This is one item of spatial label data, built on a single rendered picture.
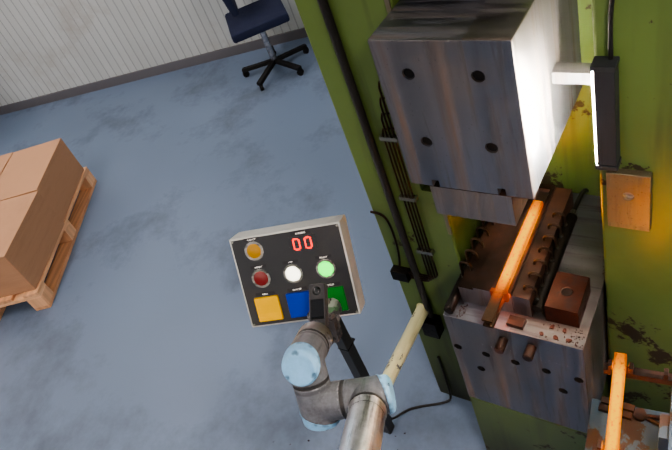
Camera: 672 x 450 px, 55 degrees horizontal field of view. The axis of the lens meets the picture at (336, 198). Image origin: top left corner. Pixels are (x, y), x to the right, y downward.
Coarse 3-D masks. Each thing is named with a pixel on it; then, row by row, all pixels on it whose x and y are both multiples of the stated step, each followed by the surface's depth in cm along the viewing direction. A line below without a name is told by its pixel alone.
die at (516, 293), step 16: (560, 192) 189; (528, 208) 187; (544, 208) 185; (560, 208) 184; (496, 224) 189; (544, 224) 182; (560, 224) 182; (496, 240) 183; (512, 240) 180; (544, 240) 178; (480, 256) 182; (496, 256) 179; (528, 256) 175; (544, 256) 174; (480, 272) 177; (496, 272) 175; (528, 272) 172; (544, 272) 175; (464, 288) 176; (480, 288) 173; (512, 288) 168; (528, 288) 168; (480, 304) 178; (512, 304) 170; (528, 304) 167
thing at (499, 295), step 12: (540, 204) 186; (528, 216) 184; (528, 228) 180; (516, 240) 179; (528, 240) 179; (516, 252) 176; (516, 264) 173; (504, 276) 171; (492, 288) 169; (504, 288) 168; (492, 300) 166; (504, 300) 168; (492, 312) 163; (492, 324) 164
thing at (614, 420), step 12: (624, 360) 153; (612, 372) 152; (624, 372) 151; (612, 384) 149; (624, 384) 150; (612, 396) 147; (612, 408) 145; (612, 420) 144; (612, 432) 142; (612, 444) 140
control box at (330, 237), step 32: (288, 224) 188; (320, 224) 179; (288, 256) 183; (320, 256) 181; (352, 256) 185; (256, 288) 188; (288, 288) 186; (352, 288) 181; (256, 320) 190; (288, 320) 188
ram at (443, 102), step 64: (448, 0) 131; (512, 0) 123; (576, 0) 146; (384, 64) 132; (448, 64) 124; (512, 64) 117; (576, 64) 136; (448, 128) 136; (512, 128) 128; (512, 192) 140
